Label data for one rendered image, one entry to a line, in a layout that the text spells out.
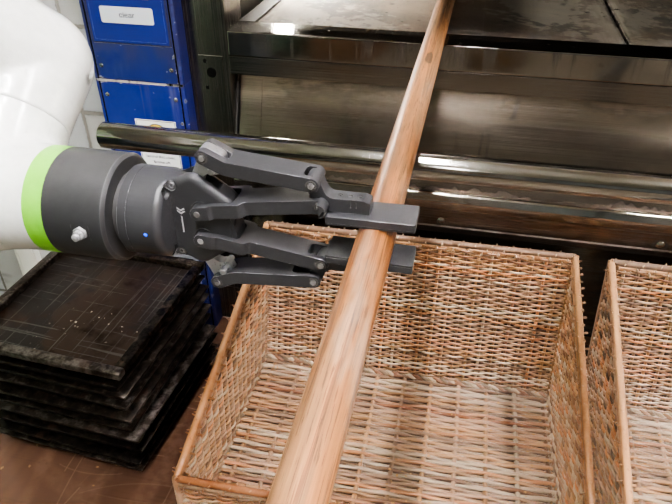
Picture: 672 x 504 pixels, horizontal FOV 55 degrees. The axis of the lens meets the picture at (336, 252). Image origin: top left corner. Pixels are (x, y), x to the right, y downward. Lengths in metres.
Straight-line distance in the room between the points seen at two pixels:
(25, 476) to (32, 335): 0.24
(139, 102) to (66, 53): 0.52
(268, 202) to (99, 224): 0.13
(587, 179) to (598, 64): 0.38
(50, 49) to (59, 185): 0.14
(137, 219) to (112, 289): 0.62
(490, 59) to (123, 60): 0.58
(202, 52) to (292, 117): 0.18
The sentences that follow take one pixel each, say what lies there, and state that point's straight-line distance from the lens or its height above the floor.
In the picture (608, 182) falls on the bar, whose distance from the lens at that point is 0.69.
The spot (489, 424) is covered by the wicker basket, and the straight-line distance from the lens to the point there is 1.18.
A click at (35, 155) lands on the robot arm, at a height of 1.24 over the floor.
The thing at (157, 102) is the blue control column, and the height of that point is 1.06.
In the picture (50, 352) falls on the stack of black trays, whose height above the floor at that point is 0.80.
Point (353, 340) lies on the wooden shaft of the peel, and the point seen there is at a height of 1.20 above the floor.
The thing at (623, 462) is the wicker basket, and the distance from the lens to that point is 0.97.
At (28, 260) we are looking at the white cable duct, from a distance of 1.52.
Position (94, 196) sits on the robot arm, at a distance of 0.54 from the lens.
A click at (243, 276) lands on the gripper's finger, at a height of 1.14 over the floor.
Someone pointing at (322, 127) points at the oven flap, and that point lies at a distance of 1.10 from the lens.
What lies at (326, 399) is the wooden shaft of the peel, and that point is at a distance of 0.36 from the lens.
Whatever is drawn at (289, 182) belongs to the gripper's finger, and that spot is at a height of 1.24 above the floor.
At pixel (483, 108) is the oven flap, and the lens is 1.07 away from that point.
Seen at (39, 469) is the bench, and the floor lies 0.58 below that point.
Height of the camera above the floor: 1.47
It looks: 35 degrees down
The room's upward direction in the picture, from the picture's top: straight up
